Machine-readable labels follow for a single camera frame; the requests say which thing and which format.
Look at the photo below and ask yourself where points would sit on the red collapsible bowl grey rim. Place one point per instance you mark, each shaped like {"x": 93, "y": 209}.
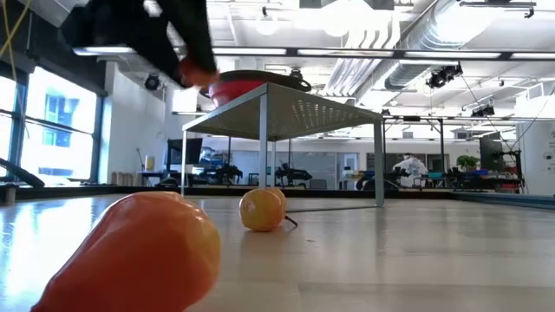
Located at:
{"x": 243, "y": 89}

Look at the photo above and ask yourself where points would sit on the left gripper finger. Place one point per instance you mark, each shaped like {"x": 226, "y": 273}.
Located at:
{"x": 162, "y": 60}
{"x": 195, "y": 34}

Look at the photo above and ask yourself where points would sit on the yellow canister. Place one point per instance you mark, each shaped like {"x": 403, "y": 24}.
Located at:
{"x": 150, "y": 163}

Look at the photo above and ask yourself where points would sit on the black monitor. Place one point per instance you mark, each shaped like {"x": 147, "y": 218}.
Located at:
{"x": 186, "y": 151}

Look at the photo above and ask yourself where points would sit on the pale green perforated metal shelf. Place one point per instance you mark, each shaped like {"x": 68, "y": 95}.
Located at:
{"x": 303, "y": 112}

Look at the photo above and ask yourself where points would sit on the person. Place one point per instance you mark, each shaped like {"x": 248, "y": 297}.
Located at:
{"x": 409, "y": 167}

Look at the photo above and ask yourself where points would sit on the small orange toy pear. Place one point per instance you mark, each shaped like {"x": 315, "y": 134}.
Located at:
{"x": 139, "y": 255}
{"x": 260, "y": 210}

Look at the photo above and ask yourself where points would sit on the black ceiling camera cluster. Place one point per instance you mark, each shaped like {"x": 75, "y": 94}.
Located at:
{"x": 442, "y": 77}

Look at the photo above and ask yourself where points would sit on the black gantry frame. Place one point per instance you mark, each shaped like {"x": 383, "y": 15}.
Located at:
{"x": 442, "y": 143}

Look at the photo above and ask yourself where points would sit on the tan wooden blocks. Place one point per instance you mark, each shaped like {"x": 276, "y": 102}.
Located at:
{"x": 126, "y": 178}

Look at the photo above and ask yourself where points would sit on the green potted plant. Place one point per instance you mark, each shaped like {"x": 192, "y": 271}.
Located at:
{"x": 467, "y": 161}

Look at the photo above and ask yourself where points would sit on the black ceiling spotlight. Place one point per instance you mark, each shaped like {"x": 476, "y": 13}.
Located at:
{"x": 152, "y": 82}
{"x": 296, "y": 73}

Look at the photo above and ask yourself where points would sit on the small orange toy peach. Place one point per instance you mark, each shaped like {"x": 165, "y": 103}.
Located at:
{"x": 281, "y": 195}

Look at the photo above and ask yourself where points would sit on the black aluminium table frame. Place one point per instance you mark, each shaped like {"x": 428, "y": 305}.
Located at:
{"x": 325, "y": 192}

